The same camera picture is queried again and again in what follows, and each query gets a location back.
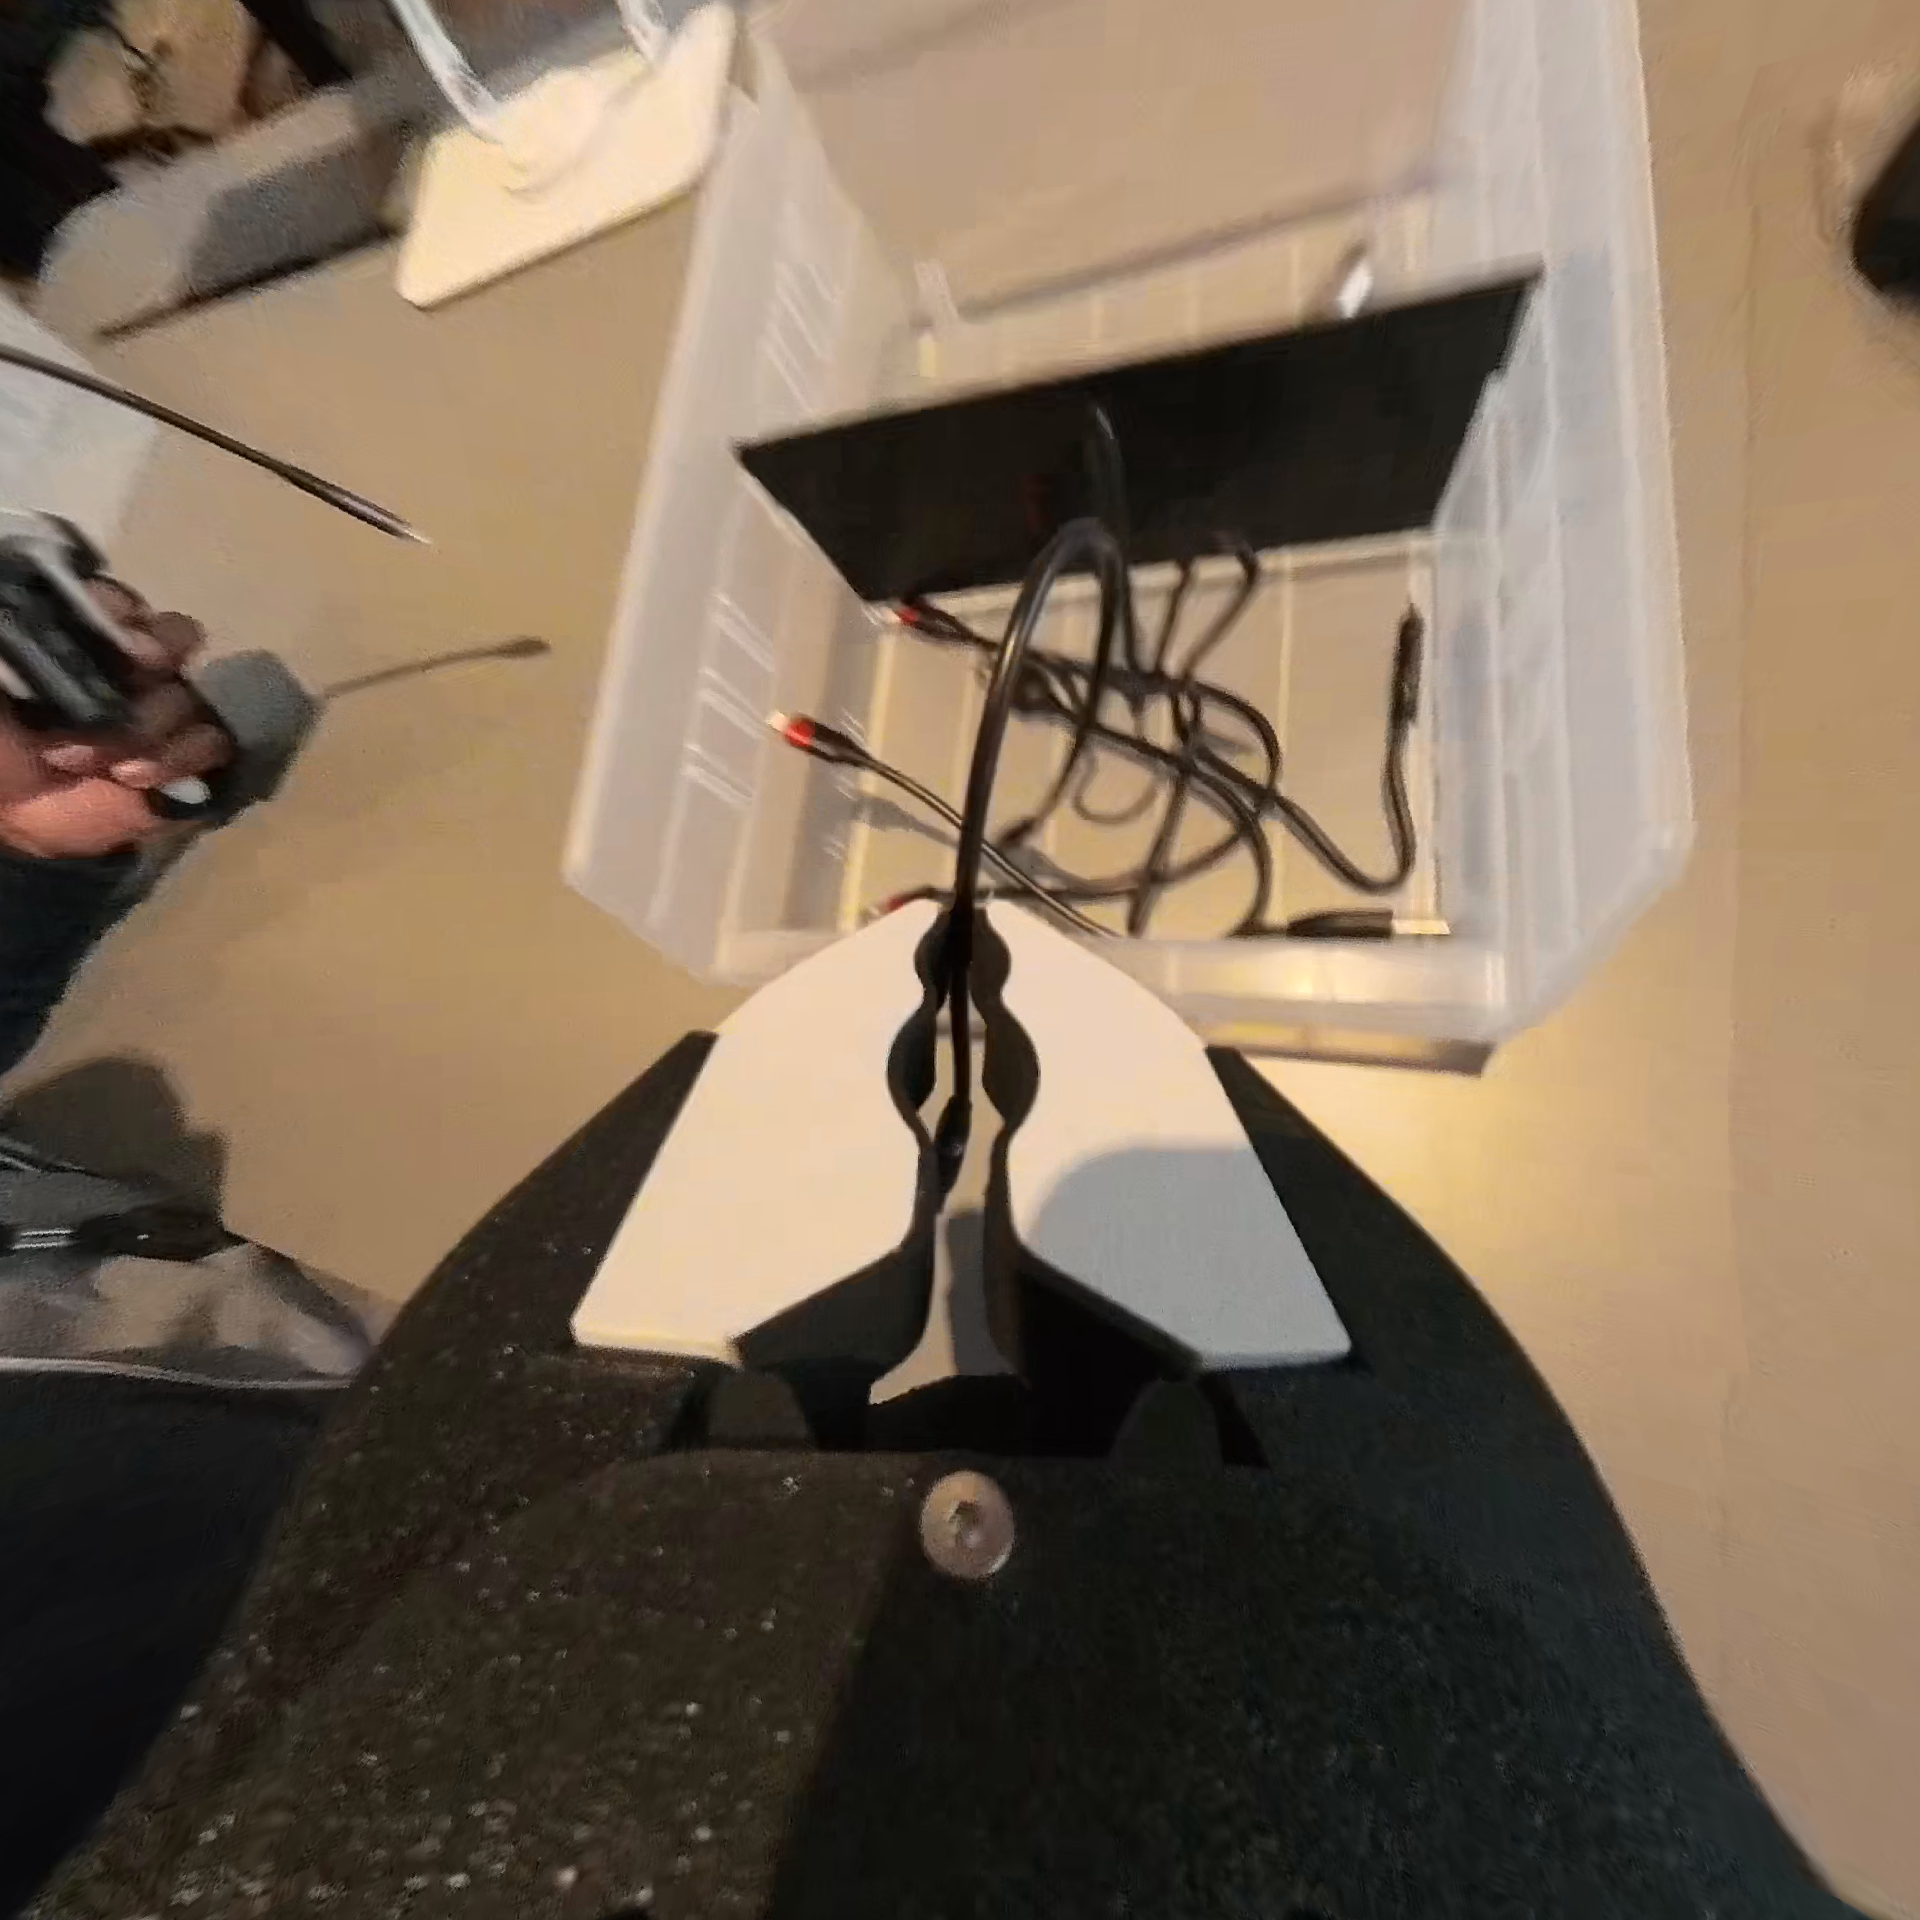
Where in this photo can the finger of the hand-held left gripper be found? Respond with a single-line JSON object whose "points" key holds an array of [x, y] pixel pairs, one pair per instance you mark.
{"points": [[194, 438]]}

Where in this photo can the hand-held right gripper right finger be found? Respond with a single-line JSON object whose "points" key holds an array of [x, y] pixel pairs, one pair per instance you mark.
{"points": [[1172, 1184]]}

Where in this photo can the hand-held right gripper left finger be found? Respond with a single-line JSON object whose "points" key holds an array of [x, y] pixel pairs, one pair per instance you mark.
{"points": [[764, 1170]]}

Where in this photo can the clear plastic bin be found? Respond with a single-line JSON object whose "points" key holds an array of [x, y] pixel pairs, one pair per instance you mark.
{"points": [[1559, 675]]}

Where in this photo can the white document stand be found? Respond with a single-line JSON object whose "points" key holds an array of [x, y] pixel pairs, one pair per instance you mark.
{"points": [[569, 195]]}

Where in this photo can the black divider panel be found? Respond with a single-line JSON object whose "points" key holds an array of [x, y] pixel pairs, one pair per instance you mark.
{"points": [[1201, 434]]}

